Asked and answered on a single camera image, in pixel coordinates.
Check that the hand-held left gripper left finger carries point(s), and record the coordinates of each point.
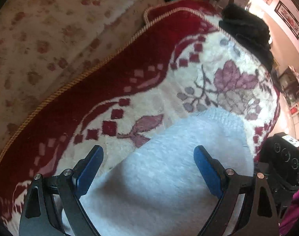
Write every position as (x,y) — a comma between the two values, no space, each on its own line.
(88,174)

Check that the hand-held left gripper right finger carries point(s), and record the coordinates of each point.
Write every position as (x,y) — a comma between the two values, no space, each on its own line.
(208,174)

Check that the white knitted cloth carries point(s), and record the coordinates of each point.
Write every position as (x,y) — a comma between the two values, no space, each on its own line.
(164,167)

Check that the person's right forearm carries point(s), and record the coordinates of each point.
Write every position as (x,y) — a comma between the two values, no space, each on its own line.
(295,211)

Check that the cluttered shelf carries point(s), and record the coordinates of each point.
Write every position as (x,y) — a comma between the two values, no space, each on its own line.
(293,91)

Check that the floral plush blanket red border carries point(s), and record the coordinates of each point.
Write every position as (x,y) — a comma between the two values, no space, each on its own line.
(149,61)

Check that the black fuzzy cloth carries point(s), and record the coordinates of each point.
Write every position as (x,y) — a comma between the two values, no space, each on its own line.
(247,32)

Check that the floral beige quilt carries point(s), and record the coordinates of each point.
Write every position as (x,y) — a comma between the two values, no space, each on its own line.
(53,41)

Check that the large framed floral picture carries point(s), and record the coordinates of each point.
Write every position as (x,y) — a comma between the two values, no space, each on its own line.
(288,19)

